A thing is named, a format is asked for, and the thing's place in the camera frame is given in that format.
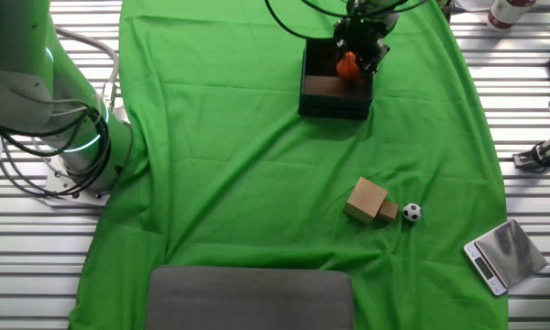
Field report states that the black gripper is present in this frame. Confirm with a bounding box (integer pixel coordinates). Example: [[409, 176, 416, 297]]
[[332, 9, 401, 76]]

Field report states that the small orange basketball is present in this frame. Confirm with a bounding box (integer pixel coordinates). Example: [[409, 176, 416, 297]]
[[335, 50, 362, 83]]

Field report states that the large wooden block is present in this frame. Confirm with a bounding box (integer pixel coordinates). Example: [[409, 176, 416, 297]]
[[342, 176, 390, 226]]

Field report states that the small wooden cube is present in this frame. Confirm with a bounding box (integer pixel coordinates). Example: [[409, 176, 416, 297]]
[[376, 199, 401, 225]]

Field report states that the small soccer ball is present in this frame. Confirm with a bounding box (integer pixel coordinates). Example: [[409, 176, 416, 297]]
[[401, 203, 424, 224]]

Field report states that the dark green gift box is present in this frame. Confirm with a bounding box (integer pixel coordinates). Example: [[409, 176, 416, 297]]
[[297, 37, 376, 122]]

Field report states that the red white bottle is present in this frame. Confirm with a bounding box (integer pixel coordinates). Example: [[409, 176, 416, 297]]
[[486, 0, 538, 32]]

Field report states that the green cloth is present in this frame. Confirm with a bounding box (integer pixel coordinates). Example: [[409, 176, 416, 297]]
[[68, 0, 510, 330]]

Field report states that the silver digital scale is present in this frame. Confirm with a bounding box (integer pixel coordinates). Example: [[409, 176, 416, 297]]
[[462, 218, 549, 298]]

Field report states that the grey cushion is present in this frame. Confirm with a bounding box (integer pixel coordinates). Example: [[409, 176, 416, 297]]
[[144, 265, 355, 330]]

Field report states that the grey conduit hose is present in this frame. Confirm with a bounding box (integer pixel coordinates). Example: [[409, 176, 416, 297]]
[[54, 25, 121, 114]]

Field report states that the black base cable bundle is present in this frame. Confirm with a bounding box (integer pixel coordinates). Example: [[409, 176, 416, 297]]
[[0, 104, 113, 199]]

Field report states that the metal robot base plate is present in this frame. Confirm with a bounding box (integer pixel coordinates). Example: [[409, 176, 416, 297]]
[[42, 149, 112, 207]]

